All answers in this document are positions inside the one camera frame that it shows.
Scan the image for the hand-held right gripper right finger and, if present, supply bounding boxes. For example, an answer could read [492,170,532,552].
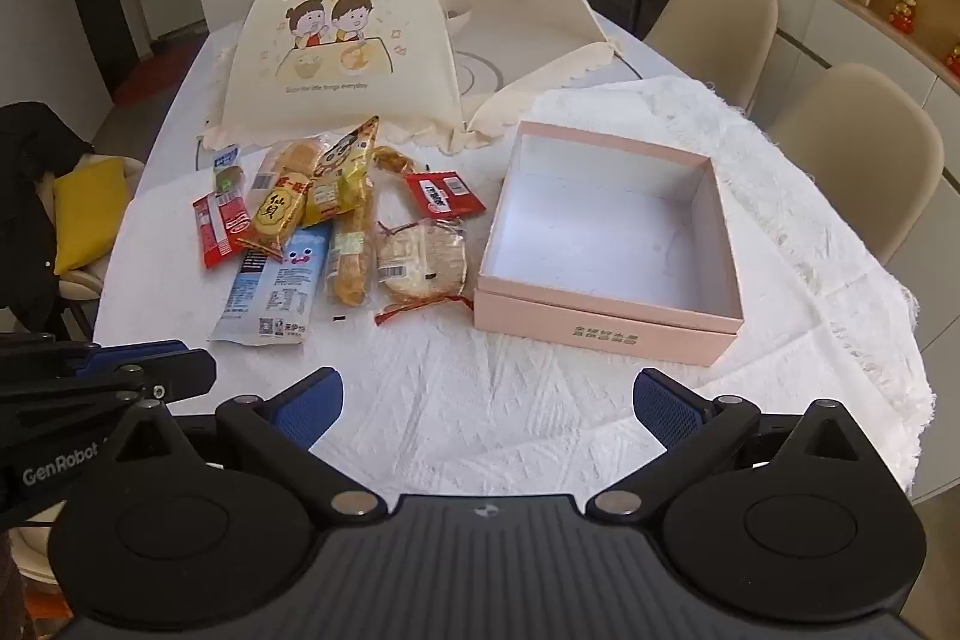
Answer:
[588,368,865,528]

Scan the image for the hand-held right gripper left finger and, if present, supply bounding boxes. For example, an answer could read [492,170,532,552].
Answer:
[111,368,380,528]

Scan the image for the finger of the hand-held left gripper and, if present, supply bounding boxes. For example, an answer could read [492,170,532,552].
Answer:
[0,349,219,432]
[0,331,188,386]

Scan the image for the pink cardboard box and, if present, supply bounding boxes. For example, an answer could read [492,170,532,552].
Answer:
[472,120,745,369]

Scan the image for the blue and white snack packet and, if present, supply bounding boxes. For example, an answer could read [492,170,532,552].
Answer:
[209,224,335,345]

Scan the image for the long red wafer packet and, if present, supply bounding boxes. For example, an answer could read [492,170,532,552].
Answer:
[193,190,253,271]

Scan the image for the round rice cracker packet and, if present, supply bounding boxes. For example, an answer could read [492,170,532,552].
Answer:
[373,218,476,323]

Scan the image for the yellow round cookie packet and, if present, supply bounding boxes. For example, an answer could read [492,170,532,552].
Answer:
[244,171,309,259]

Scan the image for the yellow cartoon snack packet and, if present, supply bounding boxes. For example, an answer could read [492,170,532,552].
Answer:
[300,115,380,229]

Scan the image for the clear round biscuit packet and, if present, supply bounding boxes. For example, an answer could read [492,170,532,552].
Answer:
[251,139,328,196]

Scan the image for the small red snack packet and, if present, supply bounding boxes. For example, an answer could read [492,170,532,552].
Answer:
[401,169,487,220]

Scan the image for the beige chair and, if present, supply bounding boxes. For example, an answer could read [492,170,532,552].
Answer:
[54,151,149,342]
[764,62,945,267]
[643,0,780,87]

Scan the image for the yellow cushion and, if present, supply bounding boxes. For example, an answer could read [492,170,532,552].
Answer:
[52,155,129,275]

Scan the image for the white textured tablecloth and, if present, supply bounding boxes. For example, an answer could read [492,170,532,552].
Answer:
[90,77,938,500]

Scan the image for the black jacket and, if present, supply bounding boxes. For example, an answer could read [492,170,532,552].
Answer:
[0,101,96,342]

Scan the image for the brown pastry packet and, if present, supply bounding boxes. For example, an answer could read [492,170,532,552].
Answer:
[373,145,418,177]

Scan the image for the beige patterned cloth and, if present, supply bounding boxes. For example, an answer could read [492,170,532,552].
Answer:
[196,0,639,156]

